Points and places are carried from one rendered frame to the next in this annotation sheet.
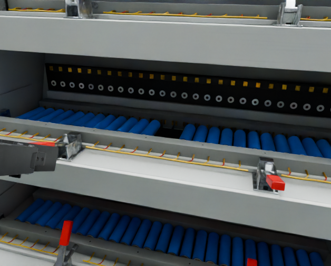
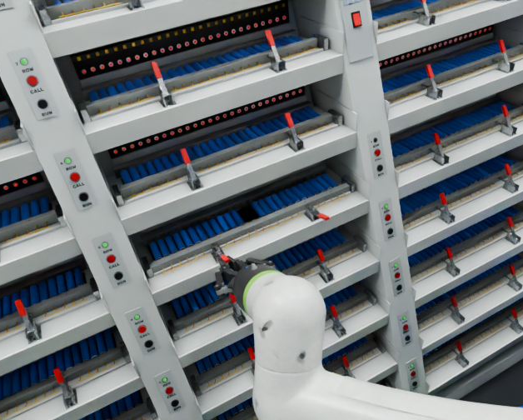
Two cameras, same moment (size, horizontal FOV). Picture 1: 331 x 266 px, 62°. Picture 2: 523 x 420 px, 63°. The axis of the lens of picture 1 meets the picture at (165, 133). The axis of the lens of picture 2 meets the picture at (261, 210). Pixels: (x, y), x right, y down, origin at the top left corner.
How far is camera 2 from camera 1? 0.79 m
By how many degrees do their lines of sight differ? 33
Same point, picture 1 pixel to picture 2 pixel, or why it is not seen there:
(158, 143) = (257, 224)
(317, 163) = (326, 195)
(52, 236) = (216, 307)
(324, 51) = (316, 155)
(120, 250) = not seen: hidden behind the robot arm
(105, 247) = not seen: hidden behind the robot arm
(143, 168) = (261, 240)
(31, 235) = (202, 315)
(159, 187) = (275, 243)
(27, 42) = (174, 212)
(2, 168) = not seen: hidden behind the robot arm
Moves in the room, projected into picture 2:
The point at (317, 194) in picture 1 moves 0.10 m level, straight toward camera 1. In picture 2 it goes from (332, 209) to (342, 223)
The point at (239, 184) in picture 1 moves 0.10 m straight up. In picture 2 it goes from (305, 222) to (296, 187)
